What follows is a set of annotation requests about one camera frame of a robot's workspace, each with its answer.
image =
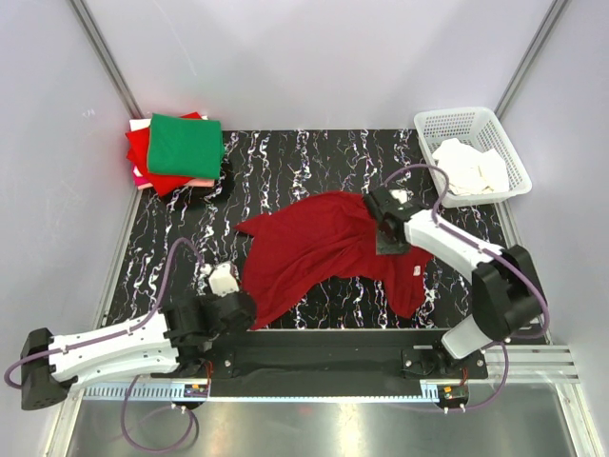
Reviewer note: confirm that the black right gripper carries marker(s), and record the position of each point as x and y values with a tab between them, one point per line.
377	206

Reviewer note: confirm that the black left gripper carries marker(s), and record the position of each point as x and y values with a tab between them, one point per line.
239	313

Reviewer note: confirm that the dark red t-shirt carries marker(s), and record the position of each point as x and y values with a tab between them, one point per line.
321	236

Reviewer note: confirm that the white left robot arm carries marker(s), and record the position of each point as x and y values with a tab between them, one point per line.
173	342

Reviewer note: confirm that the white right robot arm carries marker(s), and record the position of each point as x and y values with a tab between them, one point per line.
506	293

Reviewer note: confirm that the white crumpled t-shirt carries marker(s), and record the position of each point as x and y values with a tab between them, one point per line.
471	172

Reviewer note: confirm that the white plastic basket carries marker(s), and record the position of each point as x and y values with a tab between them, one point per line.
479	128

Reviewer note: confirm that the red folded t-shirt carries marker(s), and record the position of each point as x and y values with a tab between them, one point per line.
137	156

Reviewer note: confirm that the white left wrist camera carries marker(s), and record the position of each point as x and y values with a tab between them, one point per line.
221	279

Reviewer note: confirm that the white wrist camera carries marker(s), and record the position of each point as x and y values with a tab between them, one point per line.
401	195
221	279

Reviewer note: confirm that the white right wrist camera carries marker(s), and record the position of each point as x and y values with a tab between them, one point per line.
401	195

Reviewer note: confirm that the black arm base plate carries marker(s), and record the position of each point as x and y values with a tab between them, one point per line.
274	364

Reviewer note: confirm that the aluminium frame post left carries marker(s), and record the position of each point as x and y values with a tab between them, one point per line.
105	56

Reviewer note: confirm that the aluminium frame post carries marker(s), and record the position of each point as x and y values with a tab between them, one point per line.
540	38
105	56

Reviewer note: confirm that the aluminium frame post right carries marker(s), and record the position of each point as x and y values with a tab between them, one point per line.
540	38

